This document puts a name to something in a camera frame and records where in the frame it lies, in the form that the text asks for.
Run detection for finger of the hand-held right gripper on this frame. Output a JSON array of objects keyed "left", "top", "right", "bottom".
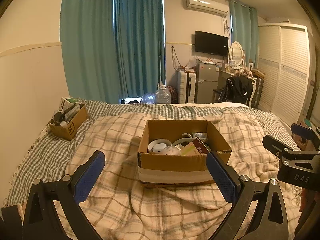
[
  {"left": 291, "top": 123, "right": 320, "bottom": 145},
  {"left": 262, "top": 134, "right": 320, "bottom": 167}
]

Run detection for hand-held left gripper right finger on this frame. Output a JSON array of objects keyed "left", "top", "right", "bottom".
[{"left": 206, "top": 152, "right": 289, "bottom": 240}]

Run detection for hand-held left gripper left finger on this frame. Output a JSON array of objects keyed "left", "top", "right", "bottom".
[{"left": 22, "top": 150, "right": 106, "bottom": 240}]

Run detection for orange and maroon medicine box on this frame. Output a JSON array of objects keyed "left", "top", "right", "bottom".
[{"left": 180, "top": 137, "right": 210, "bottom": 155}]

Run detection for large cardboard box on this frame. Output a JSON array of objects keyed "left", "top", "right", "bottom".
[{"left": 137, "top": 119, "right": 232, "bottom": 188}]

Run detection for person's right hand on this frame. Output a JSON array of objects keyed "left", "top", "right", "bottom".
[{"left": 299, "top": 188, "right": 311, "bottom": 214}]

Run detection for small brown cardboard box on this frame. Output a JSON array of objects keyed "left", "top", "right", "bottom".
[{"left": 49, "top": 104, "right": 89, "bottom": 140}]

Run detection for brown suitcase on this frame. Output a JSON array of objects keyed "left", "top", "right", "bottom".
[{"left": 250, "top": 77, "right": 264, "bottom": 108}]

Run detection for green checked bedsheet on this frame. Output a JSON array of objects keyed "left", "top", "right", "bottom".
[{"left": 5, "top": 99, "right": 300, "bottom": 208}]

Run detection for white louvred wardrobe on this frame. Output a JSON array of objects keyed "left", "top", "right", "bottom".
[{"left": 257, "top": 23, "right": 313, "bottom": 128}]

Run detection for black jacket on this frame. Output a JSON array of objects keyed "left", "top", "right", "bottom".
[{"left": 220, "top": 76, "right": 253, "bottom": 103}]

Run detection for wooden box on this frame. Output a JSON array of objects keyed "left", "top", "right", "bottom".
[{"left": 251, "top": 68, "right": 265, "bottom": 79}]

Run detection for beige plaid blanket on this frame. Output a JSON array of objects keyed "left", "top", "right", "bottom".
[{"left": 50, "top": 110, "right": 300, "bottom": 240}]

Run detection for tan fluffy item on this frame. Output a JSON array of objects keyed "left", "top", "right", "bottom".
[{"left": 235, "top": 69, "right": 253, "bottom": 79}]

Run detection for wooden chair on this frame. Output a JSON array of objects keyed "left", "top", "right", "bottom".
[{"left": 212, "top": 89, "right": 224, "bottom": 103}]

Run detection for green and white carton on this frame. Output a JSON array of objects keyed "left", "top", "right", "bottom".
[{"left": 60, "top": 97, "right": 80, "bottom": 109}]

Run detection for dark flat object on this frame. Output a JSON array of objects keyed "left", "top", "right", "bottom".
[{"left": 1, "top": 204, "right": 24, "bottom": 230}]

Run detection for silver small fridge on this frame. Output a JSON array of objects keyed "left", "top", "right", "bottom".
[{"left": 195, "top": 61, "right": 222, "bottom": 103}]

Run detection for white ribbed suitcase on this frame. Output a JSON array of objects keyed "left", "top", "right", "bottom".
[{"left": 177, "top": 70, "right": 197, "bottom": 103}]

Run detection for dark floral bag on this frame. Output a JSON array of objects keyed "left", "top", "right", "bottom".
[{"left": 166, "top": 85, "right": 178, "bottom": 103}]

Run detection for oval white vanity mirror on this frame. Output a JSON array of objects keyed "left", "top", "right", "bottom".
[{"left": 229, "top": 41, "right": 245, "bottom": 68}]

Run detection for clear water jug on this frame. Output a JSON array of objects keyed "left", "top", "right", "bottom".
[{"left": 155, "top": 85, "right": 172, "bottom": 104}]

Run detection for teal curtain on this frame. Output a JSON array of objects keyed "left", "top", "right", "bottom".
[
  {"left": 114, "top": 0, "right": 166, "bottom": 100},
  {"left": 60, "top": 0, "right": 120, "bottom": 103},
  {"left": 229, "top": 0, "right": 259, "bottom": 68}
]

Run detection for white pole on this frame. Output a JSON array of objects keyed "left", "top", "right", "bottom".
[{"left": 158, "top": 41, "right": 164, "bottom": 85}]

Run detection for white air conditioner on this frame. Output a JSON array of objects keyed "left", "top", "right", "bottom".
[{"left": 185, "top": 0, "right": 230, "bottom": 16}]

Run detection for black wall television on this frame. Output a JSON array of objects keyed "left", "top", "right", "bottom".
[{"left": 195, "top": 30, "right": 229, "bottom": 55}]

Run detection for wall cables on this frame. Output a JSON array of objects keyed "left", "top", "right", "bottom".
[{"left": 171, "top": 45, "right": 180, "bottom": 68}]

